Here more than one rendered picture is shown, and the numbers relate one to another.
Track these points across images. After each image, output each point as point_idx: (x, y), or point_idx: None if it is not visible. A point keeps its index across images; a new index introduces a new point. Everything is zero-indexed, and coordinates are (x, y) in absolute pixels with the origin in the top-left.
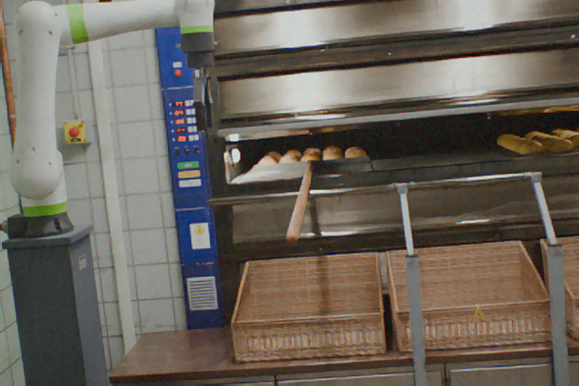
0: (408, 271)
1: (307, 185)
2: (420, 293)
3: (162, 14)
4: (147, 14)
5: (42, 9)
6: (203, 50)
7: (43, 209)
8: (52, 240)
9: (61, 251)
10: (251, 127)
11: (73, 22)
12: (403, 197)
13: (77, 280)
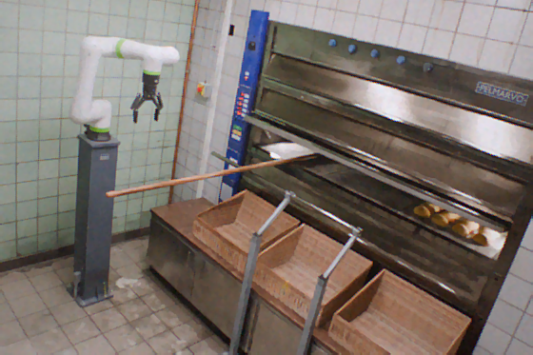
0: (251, 242)
1: (241, 168)
2: (253, 256)
3: None
4: None
5: (88, 42)
6: (146, 83)
7: (92, 128)
8: (87, 143)
9: (89, 148)
10: (257, 123)
11: (116, 49)
12: (285, 201)
13: (95, 164)
